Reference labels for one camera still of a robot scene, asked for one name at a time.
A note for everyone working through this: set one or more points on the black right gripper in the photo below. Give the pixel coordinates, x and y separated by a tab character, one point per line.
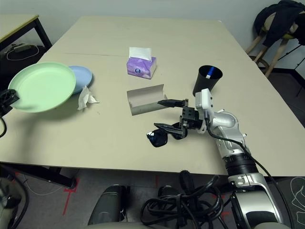
190	117

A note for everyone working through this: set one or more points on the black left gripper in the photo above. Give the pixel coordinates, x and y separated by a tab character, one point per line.
4	111

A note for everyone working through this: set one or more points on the black sunglasses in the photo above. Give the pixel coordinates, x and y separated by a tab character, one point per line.
158	139

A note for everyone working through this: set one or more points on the grey glasses case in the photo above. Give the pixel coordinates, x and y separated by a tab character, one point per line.
143	100

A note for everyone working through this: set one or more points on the light green plate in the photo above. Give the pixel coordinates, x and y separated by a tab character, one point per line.
40	86

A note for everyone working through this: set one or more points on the white tissue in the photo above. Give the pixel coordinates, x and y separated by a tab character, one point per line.
84	97

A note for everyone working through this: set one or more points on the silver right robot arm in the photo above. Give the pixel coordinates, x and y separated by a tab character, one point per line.
228	121

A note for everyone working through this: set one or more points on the black cup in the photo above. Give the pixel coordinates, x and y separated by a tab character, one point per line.
202	83

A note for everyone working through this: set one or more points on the purple tissue pack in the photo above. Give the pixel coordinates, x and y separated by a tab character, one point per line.
140	66

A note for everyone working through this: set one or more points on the blue marker white cap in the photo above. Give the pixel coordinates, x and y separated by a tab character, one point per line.
210	71

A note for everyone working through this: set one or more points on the robot right leg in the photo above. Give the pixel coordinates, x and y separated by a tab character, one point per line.
166	190

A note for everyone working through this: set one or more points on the robot leg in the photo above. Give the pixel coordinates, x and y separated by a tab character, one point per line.
166	190
107	205

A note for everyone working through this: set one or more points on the light blue plate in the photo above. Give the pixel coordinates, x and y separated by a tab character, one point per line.
83	76

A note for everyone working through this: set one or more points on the black table base foot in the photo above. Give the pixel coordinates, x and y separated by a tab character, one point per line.
47	175

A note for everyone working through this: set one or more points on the robot left leg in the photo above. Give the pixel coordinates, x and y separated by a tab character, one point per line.
107	205

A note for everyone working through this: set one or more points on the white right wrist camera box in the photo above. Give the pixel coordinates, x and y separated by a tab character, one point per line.
205	100

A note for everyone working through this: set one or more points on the beige side table black frame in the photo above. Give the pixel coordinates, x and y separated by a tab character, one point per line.
14	23

